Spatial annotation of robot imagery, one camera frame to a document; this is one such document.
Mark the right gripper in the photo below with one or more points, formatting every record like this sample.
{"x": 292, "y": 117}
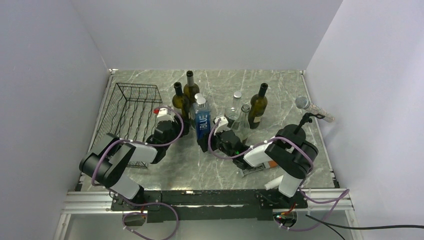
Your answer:
{"x": 203, "y": 144}

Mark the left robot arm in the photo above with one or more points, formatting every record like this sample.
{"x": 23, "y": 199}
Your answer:
{"x": 109, "y": 158}

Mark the clear empty glass bottle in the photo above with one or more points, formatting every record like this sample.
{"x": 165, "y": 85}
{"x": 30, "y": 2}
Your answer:
{"x": 241, "y": 125}

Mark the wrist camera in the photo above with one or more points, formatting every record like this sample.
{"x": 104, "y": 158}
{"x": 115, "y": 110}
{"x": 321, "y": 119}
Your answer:
{"x": 163, "y": 114}
{"x": 221, "y": 124}

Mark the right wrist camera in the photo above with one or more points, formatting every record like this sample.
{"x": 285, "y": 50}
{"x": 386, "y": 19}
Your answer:
{"x": 221, "y": 124}

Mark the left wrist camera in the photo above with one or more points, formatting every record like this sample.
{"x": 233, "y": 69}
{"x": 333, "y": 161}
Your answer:
{"x": 163, "y": 114}

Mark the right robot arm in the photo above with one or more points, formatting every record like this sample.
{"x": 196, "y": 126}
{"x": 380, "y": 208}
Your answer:
{"x": 289, "y": 149}

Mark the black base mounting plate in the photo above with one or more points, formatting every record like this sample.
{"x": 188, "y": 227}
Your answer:
{"x": 227, "y": 204}

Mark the green wine bottle grey cap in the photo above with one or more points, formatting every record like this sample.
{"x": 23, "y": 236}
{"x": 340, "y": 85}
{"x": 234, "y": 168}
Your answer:
{"x": 191, "y": 88}

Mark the black wire wine rack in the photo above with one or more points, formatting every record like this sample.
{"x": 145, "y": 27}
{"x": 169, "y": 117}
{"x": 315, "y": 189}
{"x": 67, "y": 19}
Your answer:
{"x": 128, "y": 112}

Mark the dark wine bottle right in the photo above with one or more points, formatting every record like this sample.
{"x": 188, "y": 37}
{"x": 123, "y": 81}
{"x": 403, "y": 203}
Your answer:
{"x": 258, "y": 104}

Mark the clear labelled bottle silver cap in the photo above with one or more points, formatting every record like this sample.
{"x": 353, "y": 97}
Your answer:
{"x": 232, "y": 110}

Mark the dark green wine bottle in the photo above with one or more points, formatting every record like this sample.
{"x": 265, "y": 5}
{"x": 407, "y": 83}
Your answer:
{"x": 181, "y": 104}

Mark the white toy microphone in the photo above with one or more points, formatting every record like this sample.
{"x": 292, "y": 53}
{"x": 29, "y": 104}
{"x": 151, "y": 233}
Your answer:
{"x": 273, "y": 183}

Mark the grey tool coloured blocks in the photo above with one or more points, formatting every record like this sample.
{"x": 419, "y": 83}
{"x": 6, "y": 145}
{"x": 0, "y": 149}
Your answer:
{"x": 261, "y": 167}

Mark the grey handheld microphone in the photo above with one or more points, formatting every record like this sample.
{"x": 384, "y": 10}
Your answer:
{"x": 304, "y": 103}

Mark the blue square glass bottle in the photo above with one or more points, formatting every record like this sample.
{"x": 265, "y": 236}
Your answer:
{"x": 202, "y": 118}

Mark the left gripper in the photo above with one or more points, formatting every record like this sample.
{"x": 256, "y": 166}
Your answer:
{"x": 178, "y": 126}

